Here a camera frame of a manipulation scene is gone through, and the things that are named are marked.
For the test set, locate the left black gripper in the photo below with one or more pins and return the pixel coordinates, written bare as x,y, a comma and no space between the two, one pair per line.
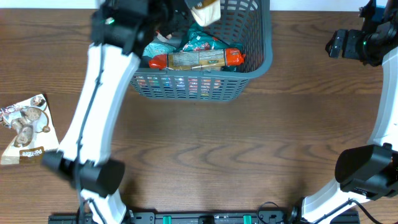
168,27

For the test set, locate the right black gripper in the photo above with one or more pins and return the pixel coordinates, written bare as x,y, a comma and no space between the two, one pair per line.
334,43

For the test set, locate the light blue wipes packet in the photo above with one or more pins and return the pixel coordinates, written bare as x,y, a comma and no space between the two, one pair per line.
158,48

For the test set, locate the Pantree snack pouch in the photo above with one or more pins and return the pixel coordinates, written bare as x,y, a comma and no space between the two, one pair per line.
206,12
32,121

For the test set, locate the green Nescafe coffee bag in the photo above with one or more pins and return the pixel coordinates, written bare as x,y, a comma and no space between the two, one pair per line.
196,40

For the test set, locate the red orange biscuit pack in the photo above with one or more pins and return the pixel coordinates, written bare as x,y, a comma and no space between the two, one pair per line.
198,60

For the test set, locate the Kleenex tissue multipack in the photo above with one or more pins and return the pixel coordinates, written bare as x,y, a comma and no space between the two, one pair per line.
175,87

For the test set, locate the grey plastic basket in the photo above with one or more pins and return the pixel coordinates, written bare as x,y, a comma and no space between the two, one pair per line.
247,22

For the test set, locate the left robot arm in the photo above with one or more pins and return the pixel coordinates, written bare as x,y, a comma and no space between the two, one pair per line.
120,31

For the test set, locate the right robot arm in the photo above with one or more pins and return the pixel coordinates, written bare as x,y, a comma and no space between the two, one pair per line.
366,173

